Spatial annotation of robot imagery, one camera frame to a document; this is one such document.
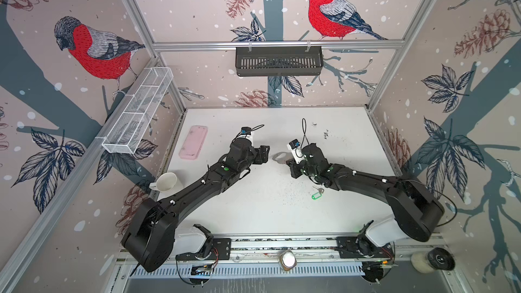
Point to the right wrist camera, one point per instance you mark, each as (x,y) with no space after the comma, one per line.
(295,148)

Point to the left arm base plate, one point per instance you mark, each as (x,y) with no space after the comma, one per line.
(219,249)

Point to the black hanging basket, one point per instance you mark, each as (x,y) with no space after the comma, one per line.
(279,61)

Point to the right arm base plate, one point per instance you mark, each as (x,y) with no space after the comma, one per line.
(355,248)

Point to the small round lamp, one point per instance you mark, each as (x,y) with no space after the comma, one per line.
(287,260)

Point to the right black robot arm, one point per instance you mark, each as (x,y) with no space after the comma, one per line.
(415,211)

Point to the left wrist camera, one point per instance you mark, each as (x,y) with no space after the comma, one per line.
(246,133)

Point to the green tagged key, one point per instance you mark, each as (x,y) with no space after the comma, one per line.
(318,194)

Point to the white wire mesh shelf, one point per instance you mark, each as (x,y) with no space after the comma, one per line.
(131,125)

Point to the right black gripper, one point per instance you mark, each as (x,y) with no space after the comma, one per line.
(294,166)

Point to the white paper cup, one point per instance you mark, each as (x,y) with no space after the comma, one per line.
(165,182)

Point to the white slotted cable duct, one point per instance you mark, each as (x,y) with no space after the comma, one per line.
(254,270)

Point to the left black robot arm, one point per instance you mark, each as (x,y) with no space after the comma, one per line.
(150,237)

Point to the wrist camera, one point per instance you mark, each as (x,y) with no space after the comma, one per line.
(246,133)
(295,148)

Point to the pink plastic case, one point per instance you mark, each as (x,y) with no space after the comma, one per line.
(192,145)

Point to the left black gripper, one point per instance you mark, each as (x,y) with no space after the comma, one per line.
(261,154)

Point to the horizontal aluminium frame bar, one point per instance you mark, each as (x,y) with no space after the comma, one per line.
(373,44)

